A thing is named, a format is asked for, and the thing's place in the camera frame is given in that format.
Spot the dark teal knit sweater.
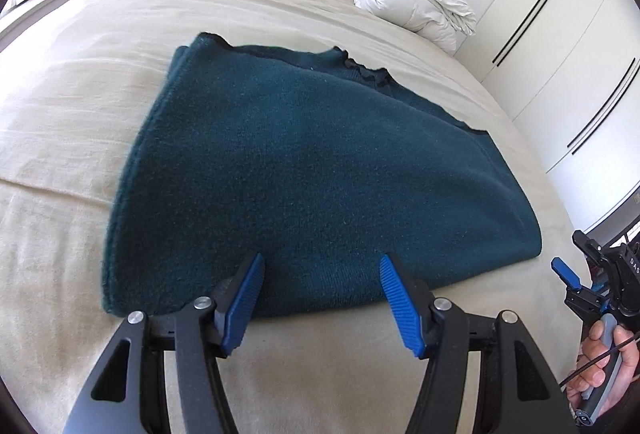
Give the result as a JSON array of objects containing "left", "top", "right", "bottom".
[{"left": 102, "top": 34, "right": 542, "bottom": 317}]

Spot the person's right hand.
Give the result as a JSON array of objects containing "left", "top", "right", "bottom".
[{"left": 566, "top": 321, "right": 639, "bottom": 414}]

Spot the beige bed cover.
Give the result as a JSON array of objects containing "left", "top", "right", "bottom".
[{"left": 1, "top": 0, "right": 588, "bottom": 433}]

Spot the white bedside ledge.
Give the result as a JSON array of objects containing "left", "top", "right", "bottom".
[{"left": 0, "top": 0, "right": 70, "bottom": 51}]

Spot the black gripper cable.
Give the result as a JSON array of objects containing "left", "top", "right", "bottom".
[{"left": 558, "top": 332, "right": 640, "bottom": 388}]

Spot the white wardrobe with black handles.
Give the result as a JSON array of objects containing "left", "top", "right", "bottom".
[{"left": 456, "top": 0, "right": 639, "bottom": 231}]

